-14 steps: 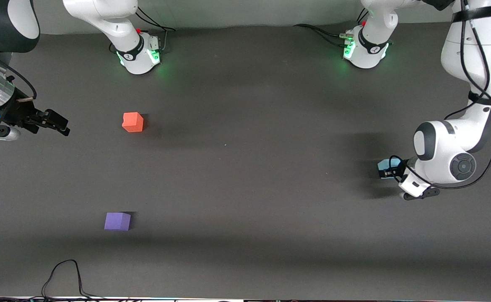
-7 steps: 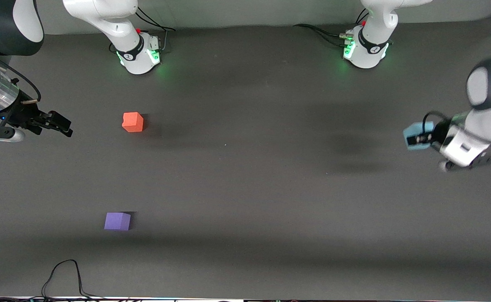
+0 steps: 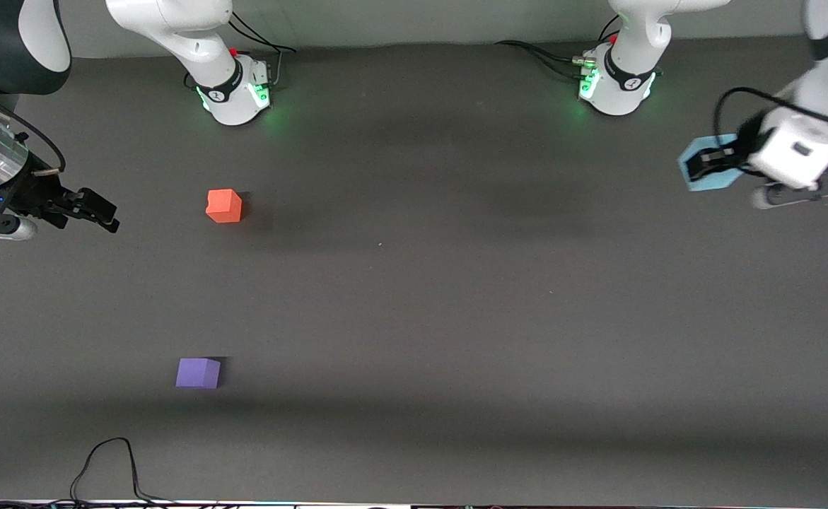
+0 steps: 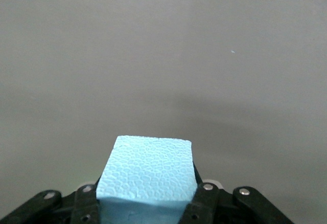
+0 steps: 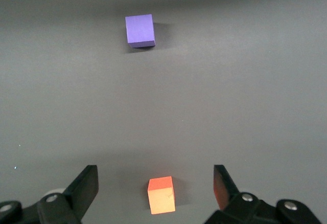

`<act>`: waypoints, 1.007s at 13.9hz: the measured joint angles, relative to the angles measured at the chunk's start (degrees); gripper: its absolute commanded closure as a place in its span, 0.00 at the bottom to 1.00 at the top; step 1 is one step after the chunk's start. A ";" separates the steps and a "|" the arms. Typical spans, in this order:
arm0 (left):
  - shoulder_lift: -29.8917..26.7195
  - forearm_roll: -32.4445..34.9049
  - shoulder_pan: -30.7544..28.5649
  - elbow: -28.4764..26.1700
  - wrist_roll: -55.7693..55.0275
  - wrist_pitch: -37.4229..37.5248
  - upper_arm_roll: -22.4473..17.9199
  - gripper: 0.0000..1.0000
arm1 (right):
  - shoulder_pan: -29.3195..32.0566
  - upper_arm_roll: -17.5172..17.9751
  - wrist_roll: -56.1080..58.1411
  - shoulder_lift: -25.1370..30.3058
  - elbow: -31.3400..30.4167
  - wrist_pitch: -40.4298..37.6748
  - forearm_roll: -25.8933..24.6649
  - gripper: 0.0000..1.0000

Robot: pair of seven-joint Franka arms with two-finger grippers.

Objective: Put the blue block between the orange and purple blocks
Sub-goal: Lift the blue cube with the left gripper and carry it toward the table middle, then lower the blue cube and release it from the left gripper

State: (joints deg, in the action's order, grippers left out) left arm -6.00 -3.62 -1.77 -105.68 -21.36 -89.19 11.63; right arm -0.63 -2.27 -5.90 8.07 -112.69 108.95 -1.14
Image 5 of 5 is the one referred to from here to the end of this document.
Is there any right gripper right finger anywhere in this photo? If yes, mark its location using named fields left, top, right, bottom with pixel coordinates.
left=204, top=164, right=323, bottom=224

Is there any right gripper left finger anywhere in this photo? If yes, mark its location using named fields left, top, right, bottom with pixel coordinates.
left=0, top=164, right=99, bottom=224

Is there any orange foam block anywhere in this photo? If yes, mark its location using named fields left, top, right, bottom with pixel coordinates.
left=147, top=175, right=177, bottom=215

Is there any purple foam block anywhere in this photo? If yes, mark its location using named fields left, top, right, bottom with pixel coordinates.
left=125, top=14, right=156, bottom=49

